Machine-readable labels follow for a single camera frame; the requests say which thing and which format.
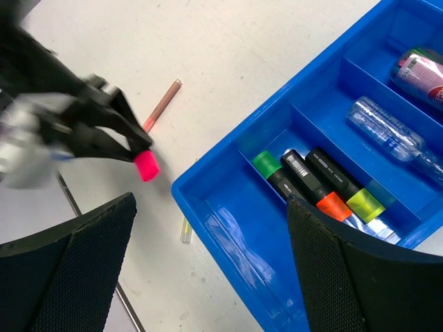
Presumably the blue compartment tray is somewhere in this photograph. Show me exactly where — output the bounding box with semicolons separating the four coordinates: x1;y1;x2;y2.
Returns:
172;1;442;331

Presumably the orange refill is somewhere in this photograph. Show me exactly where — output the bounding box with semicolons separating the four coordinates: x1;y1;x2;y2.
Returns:
143;79;183;132

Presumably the pink patterned tube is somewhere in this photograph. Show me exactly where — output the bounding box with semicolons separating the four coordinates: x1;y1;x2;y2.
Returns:
390;47;442;111

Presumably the orange highlighter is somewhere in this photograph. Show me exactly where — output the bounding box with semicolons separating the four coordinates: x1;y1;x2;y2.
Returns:
280;149;352;222

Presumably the pink highlighter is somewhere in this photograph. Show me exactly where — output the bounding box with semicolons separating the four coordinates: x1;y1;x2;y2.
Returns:
134;150;161;182

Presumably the green highlighter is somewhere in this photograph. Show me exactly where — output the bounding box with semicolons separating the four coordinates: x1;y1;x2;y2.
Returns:
252;150;305;201

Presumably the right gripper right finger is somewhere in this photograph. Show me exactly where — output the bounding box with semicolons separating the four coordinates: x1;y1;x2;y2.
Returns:
287;196;442;331

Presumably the yellow refill in clear tube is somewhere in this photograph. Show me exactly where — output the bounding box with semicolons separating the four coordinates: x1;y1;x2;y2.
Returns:
180;218;192;243

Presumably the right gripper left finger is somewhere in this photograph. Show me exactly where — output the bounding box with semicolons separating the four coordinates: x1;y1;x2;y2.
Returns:
1;192;137;331

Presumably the clear spray bottle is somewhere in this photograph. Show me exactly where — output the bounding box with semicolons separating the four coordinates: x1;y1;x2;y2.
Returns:
347;96;442;185

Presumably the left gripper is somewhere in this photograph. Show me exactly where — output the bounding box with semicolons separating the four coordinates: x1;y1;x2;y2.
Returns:
1;1;153;163

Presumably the yellow highlighter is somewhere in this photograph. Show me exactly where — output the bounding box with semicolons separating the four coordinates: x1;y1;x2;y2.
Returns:
305;147;386;223

